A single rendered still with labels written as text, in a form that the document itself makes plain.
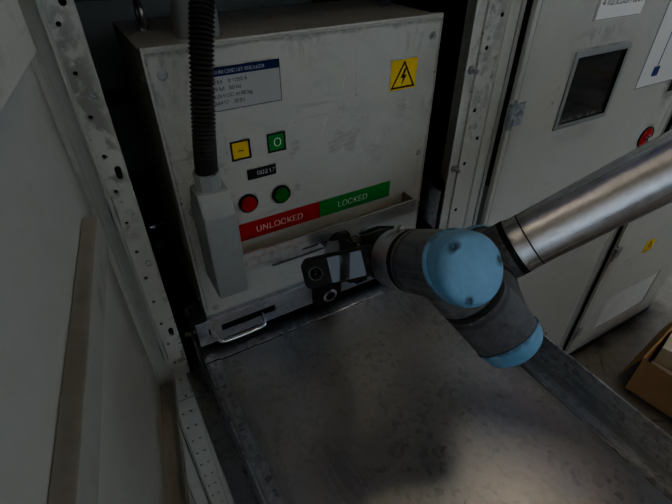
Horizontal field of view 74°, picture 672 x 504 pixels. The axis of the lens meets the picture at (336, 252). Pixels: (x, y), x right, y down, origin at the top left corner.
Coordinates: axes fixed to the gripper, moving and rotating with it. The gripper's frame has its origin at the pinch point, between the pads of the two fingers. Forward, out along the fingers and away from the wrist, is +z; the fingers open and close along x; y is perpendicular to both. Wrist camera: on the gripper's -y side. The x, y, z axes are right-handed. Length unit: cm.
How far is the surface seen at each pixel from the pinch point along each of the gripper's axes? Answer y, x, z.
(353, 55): 8.1, 31.1, -12.1
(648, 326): 166, -91, 45
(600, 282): 111, -48, 26
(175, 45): -18.8, 34.9, -14.3
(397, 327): 11.4, -19.6, 0.5
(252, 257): -13.9, 3.9, -1.0
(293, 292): -5.6, -7.0, 8.5
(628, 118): 84, 9, -7
